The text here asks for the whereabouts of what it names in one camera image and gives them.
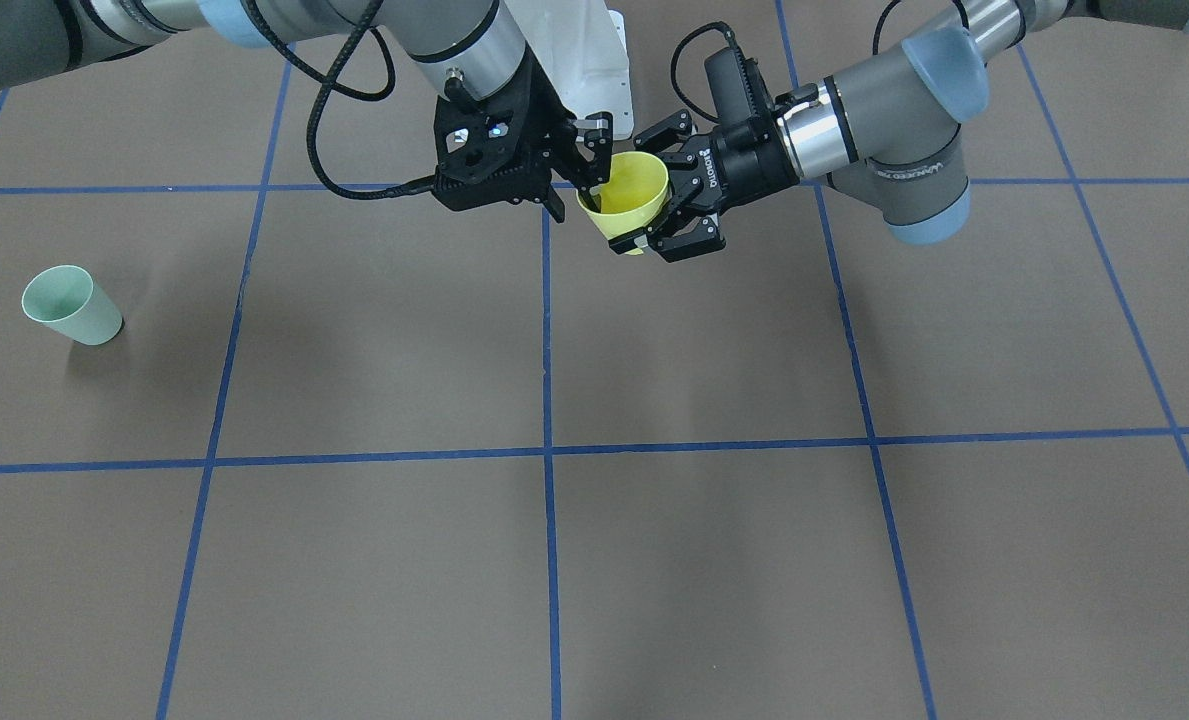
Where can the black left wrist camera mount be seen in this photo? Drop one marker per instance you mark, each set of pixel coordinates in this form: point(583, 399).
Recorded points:
point(737, 89)

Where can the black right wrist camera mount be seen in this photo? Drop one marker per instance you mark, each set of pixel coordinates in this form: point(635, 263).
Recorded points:
point(471, 152)

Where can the yellow plastic cup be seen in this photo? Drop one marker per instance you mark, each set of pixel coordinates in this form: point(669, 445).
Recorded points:
point(635, 193)

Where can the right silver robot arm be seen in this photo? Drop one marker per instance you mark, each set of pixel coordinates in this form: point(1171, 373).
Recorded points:
point(468, 50)

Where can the light green plastic cup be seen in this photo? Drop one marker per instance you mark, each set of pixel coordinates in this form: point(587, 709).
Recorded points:
point(69, 301)

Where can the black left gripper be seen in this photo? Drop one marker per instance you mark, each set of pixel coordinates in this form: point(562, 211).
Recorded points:
point(749, 158)

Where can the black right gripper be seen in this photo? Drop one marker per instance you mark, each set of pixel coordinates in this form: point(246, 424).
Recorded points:
point(542, 112)

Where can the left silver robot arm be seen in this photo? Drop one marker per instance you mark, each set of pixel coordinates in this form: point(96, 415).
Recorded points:
point(885, 131)

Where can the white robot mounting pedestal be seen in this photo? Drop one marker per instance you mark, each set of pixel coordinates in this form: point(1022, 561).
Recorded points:
point(582, 47)

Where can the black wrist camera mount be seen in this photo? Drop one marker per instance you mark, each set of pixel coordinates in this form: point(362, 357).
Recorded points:
point(471, 152)
point(737, 89)

